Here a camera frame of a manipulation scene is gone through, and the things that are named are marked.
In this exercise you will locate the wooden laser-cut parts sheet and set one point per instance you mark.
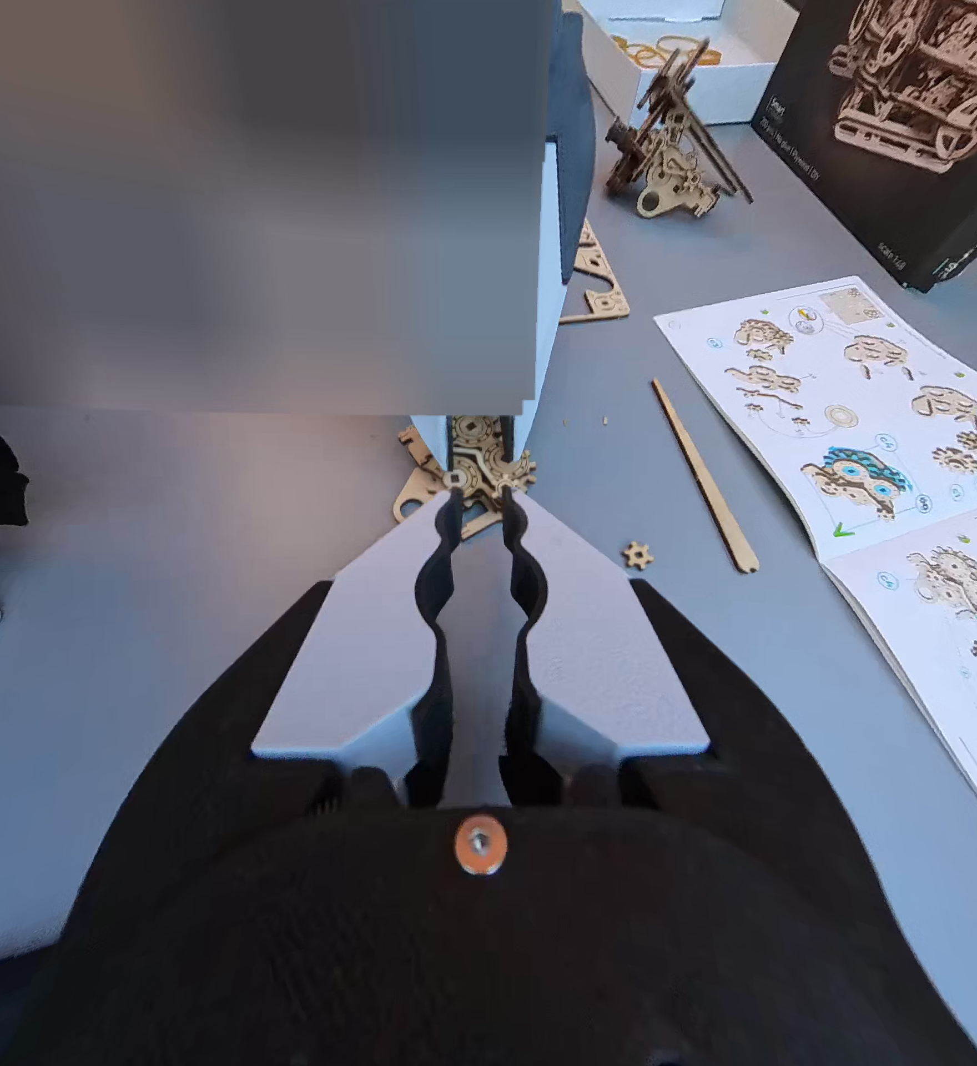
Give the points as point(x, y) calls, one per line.
point(601, 296)

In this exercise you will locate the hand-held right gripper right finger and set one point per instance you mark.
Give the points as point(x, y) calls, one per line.
point(605, 658)

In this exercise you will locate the dark wooden model mechanism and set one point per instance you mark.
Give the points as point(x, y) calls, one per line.
point(663, 166)

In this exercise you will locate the black product box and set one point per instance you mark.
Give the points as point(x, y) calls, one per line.
point(805, 166)

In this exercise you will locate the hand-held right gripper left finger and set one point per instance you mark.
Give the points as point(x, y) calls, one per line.
point(355, 666)

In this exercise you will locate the tapered wooden stick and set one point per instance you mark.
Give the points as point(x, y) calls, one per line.
point(705, 475)

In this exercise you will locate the yellow rubber band bundle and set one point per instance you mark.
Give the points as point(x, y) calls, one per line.
point(680, 57)

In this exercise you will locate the white instruction booklet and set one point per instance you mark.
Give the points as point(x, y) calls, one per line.
point(871, 400)

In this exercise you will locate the white cardboard box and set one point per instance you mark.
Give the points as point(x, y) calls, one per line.
point(705, 91)

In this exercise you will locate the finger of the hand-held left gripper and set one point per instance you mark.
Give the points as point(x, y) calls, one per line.
point(430, 433)
point(551, 250)

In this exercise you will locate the wooden gear assembly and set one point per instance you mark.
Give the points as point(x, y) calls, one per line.
point(476, 450)

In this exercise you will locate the grey desk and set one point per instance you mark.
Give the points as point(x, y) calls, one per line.
point(164, 541)

